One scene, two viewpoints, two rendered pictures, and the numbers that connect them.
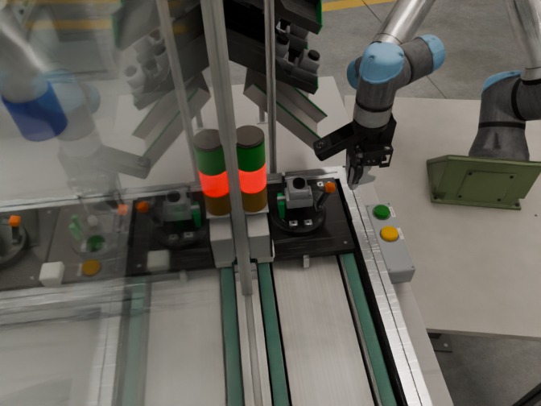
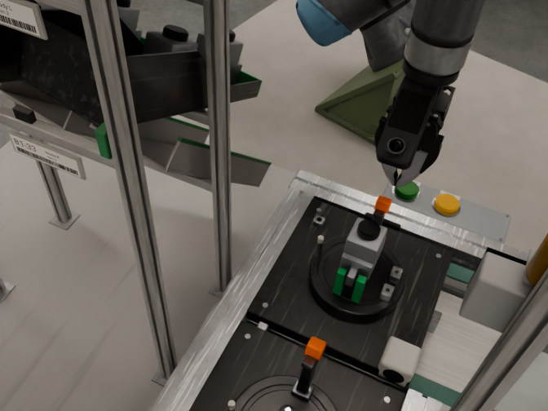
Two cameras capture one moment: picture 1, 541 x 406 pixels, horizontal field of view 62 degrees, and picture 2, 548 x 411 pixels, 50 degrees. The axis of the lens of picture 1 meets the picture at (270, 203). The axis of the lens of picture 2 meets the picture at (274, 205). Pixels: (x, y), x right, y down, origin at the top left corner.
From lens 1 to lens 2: 0.76 m
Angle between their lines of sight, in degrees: 40
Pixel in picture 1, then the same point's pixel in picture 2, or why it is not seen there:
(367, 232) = (429, 224)
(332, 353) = not seen: outside the picture
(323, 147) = (406, 145)
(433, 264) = not seen: hidden behind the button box
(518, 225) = (457, 107)
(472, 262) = (483, 171)
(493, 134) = (398, 23)
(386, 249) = (467, 223)
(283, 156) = (171, 238)
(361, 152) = (439, 118)
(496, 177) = not seen: hidden behind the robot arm
